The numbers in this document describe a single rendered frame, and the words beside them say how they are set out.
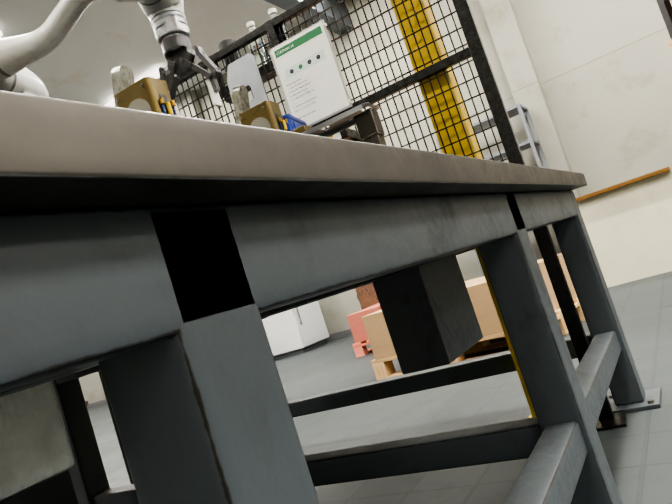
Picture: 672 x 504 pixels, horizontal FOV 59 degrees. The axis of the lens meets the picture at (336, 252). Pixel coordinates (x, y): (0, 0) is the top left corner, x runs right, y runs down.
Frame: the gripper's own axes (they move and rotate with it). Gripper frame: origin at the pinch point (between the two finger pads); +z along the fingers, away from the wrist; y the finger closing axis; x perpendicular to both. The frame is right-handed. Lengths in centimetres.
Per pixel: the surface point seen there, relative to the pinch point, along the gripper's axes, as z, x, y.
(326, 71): -16, 54, 16
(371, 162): 46, -75, 68
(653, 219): 74, 365, 101
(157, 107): 15, -43, 22
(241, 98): 5.2, -6.9, 17.9
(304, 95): -12, 54, 6
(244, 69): -16.8, 26.6, 2.5
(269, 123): 14.3, -8.5, 23.8
